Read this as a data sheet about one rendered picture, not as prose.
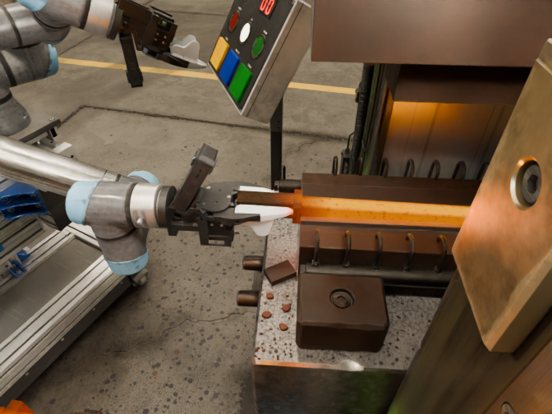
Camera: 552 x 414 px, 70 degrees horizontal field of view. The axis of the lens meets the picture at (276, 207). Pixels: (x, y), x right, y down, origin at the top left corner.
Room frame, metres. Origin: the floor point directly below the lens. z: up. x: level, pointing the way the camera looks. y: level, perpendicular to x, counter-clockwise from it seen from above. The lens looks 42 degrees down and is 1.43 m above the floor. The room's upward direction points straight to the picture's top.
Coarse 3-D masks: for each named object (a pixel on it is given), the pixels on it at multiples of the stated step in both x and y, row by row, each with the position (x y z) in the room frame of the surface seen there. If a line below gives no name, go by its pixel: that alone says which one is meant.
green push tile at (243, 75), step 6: (240, 66) 0.95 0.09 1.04; (240, 72) 0.94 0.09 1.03; (246, 72) 0.91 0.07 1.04; (234, 78) 0.95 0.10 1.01; (240, 78) 0.92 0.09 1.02; (246, 78) 0.89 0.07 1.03; (234, 84) 0.93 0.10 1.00; (240, 84) 0.91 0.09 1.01; (246, 84) 0.89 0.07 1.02; (234, 90) 0.92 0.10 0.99; (240, 90) 0.89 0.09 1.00; (234, 96) 0.90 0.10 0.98; (240, 96) 0.88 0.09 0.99
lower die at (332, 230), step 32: (320, 192) 0.52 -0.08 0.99; (352, 192) 0.52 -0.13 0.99; (384, 192) 0.52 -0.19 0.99; (416, 192) 0.52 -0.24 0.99; (448, 192) 0.52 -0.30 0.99; (320, 224) 0.44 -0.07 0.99; (352, 224) 0.44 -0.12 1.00; (384, 224) 0.43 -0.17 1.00; (416, 224) 0.43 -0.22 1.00; (448, 224) 0.43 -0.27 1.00; (320, 256) 0.39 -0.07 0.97; (352, 256) 0.39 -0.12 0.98; (384, 256) 0.39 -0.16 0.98; (416, 256) 0.38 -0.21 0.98; (448, 256) 0.38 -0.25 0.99
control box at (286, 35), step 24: (240, 0) 1.15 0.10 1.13; (264, 0) 1.02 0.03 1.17; (288, 0) 0.93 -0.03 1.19; (240, 24) 1.08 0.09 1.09; (264, 24) 0.97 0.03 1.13; (288, 24) 0.89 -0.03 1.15; (240, 48) 1.02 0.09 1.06; (264, 48) 0.91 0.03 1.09; (288, 48) 0.89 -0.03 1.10; (216, 72) 1.07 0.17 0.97; (264, 72) 0.87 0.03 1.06; (288, 72) 0.89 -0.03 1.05; (264, 96) 0.87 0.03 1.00; (264, 120) 0.87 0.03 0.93
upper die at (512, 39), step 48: (336, 0) 0.39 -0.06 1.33; (384, 0) 0.39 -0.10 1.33; (432, 0) 0.39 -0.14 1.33; (480, 0) 0.39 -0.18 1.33; (528, 0) 0.38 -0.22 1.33; (336, 48) 0.39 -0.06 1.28; (384, 48) 0.39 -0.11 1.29; (432, 48) 0.39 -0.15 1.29; (480, 48) 0.38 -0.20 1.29; (528, 48) 0.38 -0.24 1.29
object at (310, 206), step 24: (240, 192) 0.49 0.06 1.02; (264, 192) 0.49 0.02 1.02; (288, 216) 0.46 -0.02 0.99; (312, 216) 0.46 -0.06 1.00; (336, 216) 0.45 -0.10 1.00; (360, 216) 0.45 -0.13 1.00; (384, 216) 0.45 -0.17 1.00; (408, 216) 0.45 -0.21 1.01; (432, 216) 0.44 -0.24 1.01; (456, 216) 0.44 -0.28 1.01
